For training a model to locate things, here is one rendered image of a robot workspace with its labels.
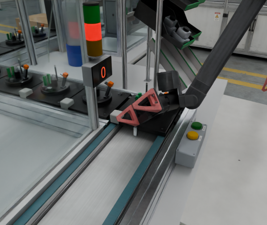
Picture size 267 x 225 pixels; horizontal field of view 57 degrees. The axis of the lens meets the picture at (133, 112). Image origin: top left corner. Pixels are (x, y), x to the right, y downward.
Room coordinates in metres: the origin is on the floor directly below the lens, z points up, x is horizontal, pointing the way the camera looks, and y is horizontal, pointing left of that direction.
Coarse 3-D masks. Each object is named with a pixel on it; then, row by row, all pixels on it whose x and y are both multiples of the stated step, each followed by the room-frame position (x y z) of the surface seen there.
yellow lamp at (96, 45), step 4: (100, 40) 0.78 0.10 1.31; (88, 44) 0.77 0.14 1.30; (92, 44) 0.77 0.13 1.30; (96, 44) 0.77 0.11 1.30; (100, 44) 0.78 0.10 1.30; (88, 48) 0.77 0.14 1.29; (92, 48) 0.76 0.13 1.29; (96, 48) 0.77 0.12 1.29; (100, 48) 0.78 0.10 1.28; (88, 52) 0.77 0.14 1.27; (92, 52) 0.77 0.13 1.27; (96, 52) 0.77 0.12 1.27; (100, 52) 0.78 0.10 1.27; (92, 56) 0.77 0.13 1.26; (96, 56) 0.77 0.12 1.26
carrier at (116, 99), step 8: (96, 88) 1.01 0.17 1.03; (104, 88) 1.13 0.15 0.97; (104, 96) 0.99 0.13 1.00; (112, 96) 1.04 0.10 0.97; (120, 96) 1.04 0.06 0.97; (128, 96) 1.05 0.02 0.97; (104, 104) 0.96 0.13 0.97; (112, 104) 0.97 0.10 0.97; (120, 104) 0.97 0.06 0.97; (104, 112) 0.90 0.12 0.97
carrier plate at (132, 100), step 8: (128, 104) 0.97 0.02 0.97; (168, 112) 0.90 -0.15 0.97; (176, 112) 0.90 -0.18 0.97; (152, 120) 0.84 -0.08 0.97; (160, 120) 0.84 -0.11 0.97; (168, 120) 0.84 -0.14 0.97; (144, 128) 0.79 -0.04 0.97; (152, 128) 0.78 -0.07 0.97; (160, 128) 0.78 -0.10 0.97; (168, 128) 0.79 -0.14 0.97
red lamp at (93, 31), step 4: (84, 24) 0.78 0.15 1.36; (88, 24) 0.77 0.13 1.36; (92, 24) 0.77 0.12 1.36; (96, 24) 0.77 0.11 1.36; (100, 24) 0.79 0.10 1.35; (88, 28) 0.77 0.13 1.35; (92, 28) 0.77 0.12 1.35; (96, 28) 0.77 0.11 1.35; (100, 28) 0.79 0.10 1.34; (88, 32) 0.77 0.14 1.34; (92, 32) 0.77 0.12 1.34; (96, 32) 0.77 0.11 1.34; (100, 32) 0.78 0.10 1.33; (88, 36) 0.77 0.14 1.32; (92, 36) 0.77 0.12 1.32; (96, 36) 0.77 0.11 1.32; (100, 36) 0.78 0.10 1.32; (88, 40) 0.77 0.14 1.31; (92, 40) 0.76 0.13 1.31; (96, 40) 0.77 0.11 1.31
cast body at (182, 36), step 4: (180, 28) 1.11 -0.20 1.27; (184, 28) 1.10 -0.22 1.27; (188, 28) 1.12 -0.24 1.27; (172, 32) 1.15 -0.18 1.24; (176, 32) 1.12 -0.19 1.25; (180, 32) 1.10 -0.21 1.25; (184, 32) 1.09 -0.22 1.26; (188, 32) 1.10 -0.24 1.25; (172, 36) 1.15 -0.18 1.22; (176, 36) 1.12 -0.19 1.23; (180, 36) 1.10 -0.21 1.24; (184, 36) 1.09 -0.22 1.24; (188, 36) 1.12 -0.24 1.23; (180, 40) 1.10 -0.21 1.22; (184, 40) 1.09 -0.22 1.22; (188, 40) 1.11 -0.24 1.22; (184, 44) 1.10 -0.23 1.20
